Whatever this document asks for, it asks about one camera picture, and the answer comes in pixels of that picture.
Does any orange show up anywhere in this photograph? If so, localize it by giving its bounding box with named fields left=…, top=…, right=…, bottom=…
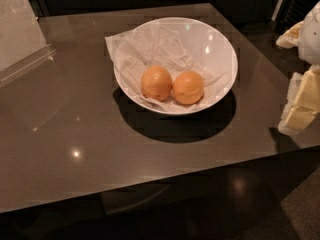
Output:
left=173, top=71, right=204, bottom=105
left=141, top=66, right=173, bottom=101

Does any white paper towel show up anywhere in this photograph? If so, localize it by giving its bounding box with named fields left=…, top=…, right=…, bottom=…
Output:
left=104, top=19, right=224, bottom=113

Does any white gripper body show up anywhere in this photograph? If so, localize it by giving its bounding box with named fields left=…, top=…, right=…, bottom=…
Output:
left=298, top=2, right=320, bottom=64

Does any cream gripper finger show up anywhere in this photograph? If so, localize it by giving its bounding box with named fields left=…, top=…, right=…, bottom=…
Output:
left=276, top=21, right=303, bottom=49
left=278, top=65, right=320, bottom=135

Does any clear acrylic sign stand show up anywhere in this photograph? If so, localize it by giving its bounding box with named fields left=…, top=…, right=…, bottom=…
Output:
left=0, top=0, right=55, bottom=87

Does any white ceramic bowl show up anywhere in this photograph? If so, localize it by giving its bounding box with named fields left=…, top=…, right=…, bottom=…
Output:
left=113, top=16, right=239, bottom=116

